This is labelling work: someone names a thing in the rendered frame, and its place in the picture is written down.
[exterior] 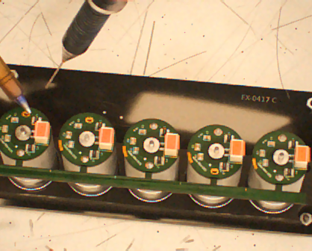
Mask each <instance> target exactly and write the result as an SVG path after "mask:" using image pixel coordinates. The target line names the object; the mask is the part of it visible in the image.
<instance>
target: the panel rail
mask: <svg viewBox="0 0 312 251"><path fill-rule="evenodd" d="M22 164H23V160H22V159H19V160H18V159H16V166H15V165H9V164H0V176H7V177H19V178H24V179H41V180H47V181H53V182H70V183H76V184H82V185H99V186H105V187H117V188H128V189H140V190H151V191H163V192H170V193H186V194H192V195H204V196H215V197H227V198H233V199H250V200H256V201H268V202H284V203H290V204H297V205H300V204H303V205H305V203H306V193H299V192H288V191H282V184H281V185H280V184H276V185H275V190H265V189H260V188H242V187H236V186H224V185H218V184H217V179H210V184H209V185H207V184H201V183H195V182H178V181H172V180H160V179H152V173H151V172H148V171H147V172H146V174H145V178H137V177H130V176H114V175H108V174H101V173H87V165H86V167H85V165H81V166H80V171H79V172H78V171H66V170H56V169H43V168H38V167H23V166H22Z"/></svg>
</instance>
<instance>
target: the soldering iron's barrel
mask: <svg viewBox="0 0 312 251"><path fill-rule="evenodd" d="M0 88H1V89H2V90H3V91H4V93H5V94H6V96H7V97H8V98H9V100H15V99H16V98H18V97H19V96H21V95H22V94H23V93H24V88H23V87H22V85H21V84H20V83H19V81H18V80H17V78H16V76H15V75H14V73H13V72H11V70H10V68H8V66H7V64H6V63H5V62H4V60H2V58H1V56H0Z"/></svg>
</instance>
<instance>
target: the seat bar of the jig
mask: <svg viewBox="0 0 312 251"><path fill-rule="evenodd" d="M53 142H54V147H55V151H56V154H57V161H58V164H59V168H58V169H59V170H64V165H63V159H62V153H61V151H60V147H59V143H58V137H53ZM116 156H117V165H118V174H119V176H125V161H124V152H123V149H122V143H116ZM0 164H4V161H3V159H2V157H1V153H0ZM251 164H252V156H251V155H245V159H244V162H243V166H242V169H241V176H240V182H239V187H242V188H245V187H246V184H247V178H248V175H249V169H250V166H251ZM186 175H187V149H181V151H180V154H179V161H178V181H179V182H186ZM299 193H306V203H305V205H303V204H300V205H297V204H295V205H293V207H291V208H289V209H288V210H287V211H285V212H282V213H277V214H267V213H264V212H263V211H259V210H258V209H256V207H254V206H253V205H252V204H251V203H250V201H249V200H248V199H233V200H232V201H230V203H228V204H227V205H224V206H223V207H221V208H205V207H203V206H200V205H198V204H196V203H195V202H194V201H193V200H192V199H191V198H190V197H189V195H188V194H186V193H173V194H172V195H171V196H169V197H167V199H164V200H163V201H161V202H143V201H141V200H139V199H137V198H136V197H134V196H133V195H132V194H131V193H130V191H128V189H127V188H117V187H112V188H111V189H110V190H109V191H108V192H107V193H104V194H103V195H99V196H94V197H88V196H83V195H80V194H79V193H76V192H75V191H74V190H72V189H71V187H70V186H69V184H68V183H67V182H52V183H51V184H49V185H48V186H46V187H45V188H42V189H40V190H23V189H21V188H18V187H17V186H15V185H14V184H13V183H12V182H11V181H10V179H9V178H8V177H7V176H0V199H9V200H21V201H26V202H43V203H49V204H55V205H72V206H78V207H84V208H100V209H107V210H118V211H130V212H142V213H147V214H164V215H170V216H176V217H193V218H199V219H211V220H227V221H234V222H240V223H244V222H245V223H256V224H268V225H274V226H290V227H300V226H301V224H302V221H301V220H300V219H299V216H298V213H300V212H301V211H309V212H310V211H311V207H312V161H310V163H309V166H308V170H307V171H306V173H305V176H304V178H303V181H302V184H301V188H300V190H299Z"/></svg>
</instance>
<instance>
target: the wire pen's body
mask: <svg viewBox="0 0 312 251"><path fill-rule="evenodd" d="M127 3H128V1H114V0H85V1H84V3H83V4H82V6H81V7H80V10H79V11H78V13H77V14H76V15H75V18H74V19H73V20H72V22H71V24H70V25H69V27H68V28H67V30H66V32H65V34H64V35H63V39H62V42H63V47H64V48H65V50H67V51H68V52H69V53H70V54H72V55H82V54H83V53H85V52H86V51H87V50H88V48H89V47H90V45H91V44H92V42H93V41H94V39H95V38H96V36H97V35H98V34H99V32H100V30H101V29H102V28H103V26H104V24H105V23H106V21H107V20H108V18H110V15H111V14H114V13H118V12H120V11H121V10H122V9H123V8H124V7H125V6H126V5H127Z"/></svg>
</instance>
